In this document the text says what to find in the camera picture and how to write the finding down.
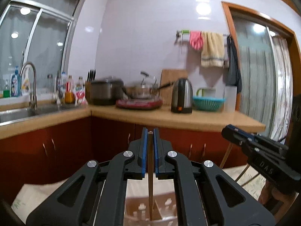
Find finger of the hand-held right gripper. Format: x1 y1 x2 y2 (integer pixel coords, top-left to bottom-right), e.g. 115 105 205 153
225 124 259 139
221 127 256 151

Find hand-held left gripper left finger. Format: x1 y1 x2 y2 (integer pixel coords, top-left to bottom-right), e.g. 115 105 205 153
26 127 149 226

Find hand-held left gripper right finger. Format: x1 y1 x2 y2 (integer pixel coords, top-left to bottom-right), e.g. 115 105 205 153
153 127 276 226

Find slender wooden chopstick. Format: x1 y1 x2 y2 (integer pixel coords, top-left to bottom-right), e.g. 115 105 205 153
147 132 155 221
220 144 233 169

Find pink perforated utensil holder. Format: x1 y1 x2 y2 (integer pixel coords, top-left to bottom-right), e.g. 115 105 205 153
125 191 179 226

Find person's right hand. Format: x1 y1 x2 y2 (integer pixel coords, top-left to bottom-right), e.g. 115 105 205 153
260 181 297 220

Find beige kitchen countertop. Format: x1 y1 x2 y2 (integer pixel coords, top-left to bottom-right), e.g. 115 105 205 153
0 102 266 140

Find white plastic container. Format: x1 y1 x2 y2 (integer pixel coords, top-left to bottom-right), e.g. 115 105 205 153
223 85 238 113

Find teal plastic basket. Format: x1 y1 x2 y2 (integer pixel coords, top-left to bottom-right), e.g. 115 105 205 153
193 96 226 111

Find red induction cooker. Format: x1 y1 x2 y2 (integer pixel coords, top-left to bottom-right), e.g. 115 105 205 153
116 98 163 110

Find white green mug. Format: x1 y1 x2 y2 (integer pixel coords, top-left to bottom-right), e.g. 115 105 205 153
196 87 216 98

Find dark grey cloth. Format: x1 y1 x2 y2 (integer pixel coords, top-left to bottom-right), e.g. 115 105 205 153
226 35 242 94

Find steel wok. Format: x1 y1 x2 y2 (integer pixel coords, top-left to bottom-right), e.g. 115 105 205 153
122 81 176 99

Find wooden framed sliding door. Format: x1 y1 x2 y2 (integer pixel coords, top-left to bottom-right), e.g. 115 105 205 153
221 1 301 144

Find steel electric kettle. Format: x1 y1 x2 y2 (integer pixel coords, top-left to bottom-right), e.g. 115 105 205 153
171 78 194 114

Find dark rice cooker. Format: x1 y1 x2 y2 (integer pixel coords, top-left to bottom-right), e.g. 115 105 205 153
89 76 125 106

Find glass pot lid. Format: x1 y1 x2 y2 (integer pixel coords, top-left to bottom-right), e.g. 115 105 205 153
140 71 158 88

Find red-brown kitchen cabinets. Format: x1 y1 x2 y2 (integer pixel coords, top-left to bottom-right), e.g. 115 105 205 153
0 116 259 193

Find wooden cutting board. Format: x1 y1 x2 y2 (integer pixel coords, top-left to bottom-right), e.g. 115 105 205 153
160 69 189 104

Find pink snack bag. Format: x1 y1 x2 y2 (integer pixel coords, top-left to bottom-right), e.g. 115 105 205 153
75 86 89 105

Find wooden knife block with knives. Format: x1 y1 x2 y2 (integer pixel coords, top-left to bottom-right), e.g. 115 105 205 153
85 69 97 102

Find yellow striped towel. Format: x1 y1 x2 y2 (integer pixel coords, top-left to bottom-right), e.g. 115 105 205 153
201 31 226 68

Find cooking oil bottle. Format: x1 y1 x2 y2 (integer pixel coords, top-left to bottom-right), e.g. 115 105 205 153
65 75 76 104

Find pink rubber glove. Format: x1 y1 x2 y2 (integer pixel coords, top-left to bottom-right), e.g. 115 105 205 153
189 31 204 50

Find small steel faucet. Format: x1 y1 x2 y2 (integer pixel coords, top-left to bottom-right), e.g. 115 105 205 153
55 70 65 104

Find floral tablecloth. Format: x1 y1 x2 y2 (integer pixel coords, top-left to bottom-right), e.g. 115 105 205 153
11 165 267 226

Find tall steel kitchen faucet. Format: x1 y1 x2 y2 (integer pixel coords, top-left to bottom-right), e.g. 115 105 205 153
20 62 38 110

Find stainless steel sink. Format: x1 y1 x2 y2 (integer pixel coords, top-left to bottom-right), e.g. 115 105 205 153
0 104 83 124

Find white spray bottle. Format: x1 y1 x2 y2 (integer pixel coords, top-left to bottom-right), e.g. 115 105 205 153
21 66 31 96

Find blue dish soap bottle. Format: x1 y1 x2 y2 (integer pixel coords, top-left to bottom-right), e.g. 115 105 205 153
11 66 21 97

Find aluminium sliding window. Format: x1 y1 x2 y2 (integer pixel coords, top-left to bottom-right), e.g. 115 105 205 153
0 0 88 99

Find small green bottle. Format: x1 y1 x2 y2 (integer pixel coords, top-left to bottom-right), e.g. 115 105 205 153
3 80 11 98

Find metal towel rail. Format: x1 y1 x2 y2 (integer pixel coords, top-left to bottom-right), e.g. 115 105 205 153
175 29 232 44

